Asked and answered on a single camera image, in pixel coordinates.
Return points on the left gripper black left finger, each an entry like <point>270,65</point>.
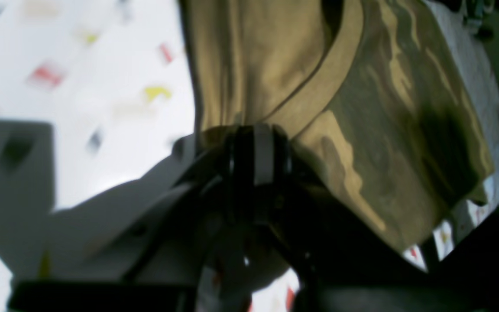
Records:
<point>184,254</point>

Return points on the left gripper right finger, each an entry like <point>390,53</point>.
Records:
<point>342,264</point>

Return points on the camouflage T-shirt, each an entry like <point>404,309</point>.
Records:
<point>367,90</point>

